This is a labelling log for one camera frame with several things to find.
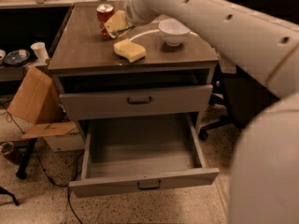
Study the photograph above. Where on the white paper cup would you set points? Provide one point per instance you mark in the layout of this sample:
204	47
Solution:
39	49

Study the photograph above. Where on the grey upper drawer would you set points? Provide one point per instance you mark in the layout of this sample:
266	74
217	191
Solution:
119	104

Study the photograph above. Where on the black office chair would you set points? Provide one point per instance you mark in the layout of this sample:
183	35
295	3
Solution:
243	97

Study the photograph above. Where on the yellow sponge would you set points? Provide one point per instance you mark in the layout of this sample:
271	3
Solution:
129	50

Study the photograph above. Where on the grey open lower drawer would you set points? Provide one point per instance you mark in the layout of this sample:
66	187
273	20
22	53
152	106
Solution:
127	155

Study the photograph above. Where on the red coke can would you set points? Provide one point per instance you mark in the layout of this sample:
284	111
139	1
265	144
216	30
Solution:
104	12

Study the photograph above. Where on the brown cardboard box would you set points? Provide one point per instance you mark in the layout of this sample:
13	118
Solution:
37	102

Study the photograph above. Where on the brown cup on floor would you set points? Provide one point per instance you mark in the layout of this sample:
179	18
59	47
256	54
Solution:
11	152

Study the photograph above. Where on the dark plate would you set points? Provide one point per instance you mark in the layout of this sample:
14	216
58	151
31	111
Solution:
17	57

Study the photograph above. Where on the black table leg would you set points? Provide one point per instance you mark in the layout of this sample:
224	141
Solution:
29	146

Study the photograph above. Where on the white bowl at left edge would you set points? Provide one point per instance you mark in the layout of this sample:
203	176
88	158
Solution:
2	56

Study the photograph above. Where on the white box on floor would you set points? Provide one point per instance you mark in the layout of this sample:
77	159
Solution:
67	142

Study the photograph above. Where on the grey drawer cabinet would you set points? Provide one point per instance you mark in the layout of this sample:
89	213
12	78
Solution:
85	62

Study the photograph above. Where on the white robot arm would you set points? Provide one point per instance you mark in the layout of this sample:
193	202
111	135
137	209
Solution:
264	186

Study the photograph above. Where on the foam gripper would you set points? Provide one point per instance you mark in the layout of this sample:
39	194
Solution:
133	12

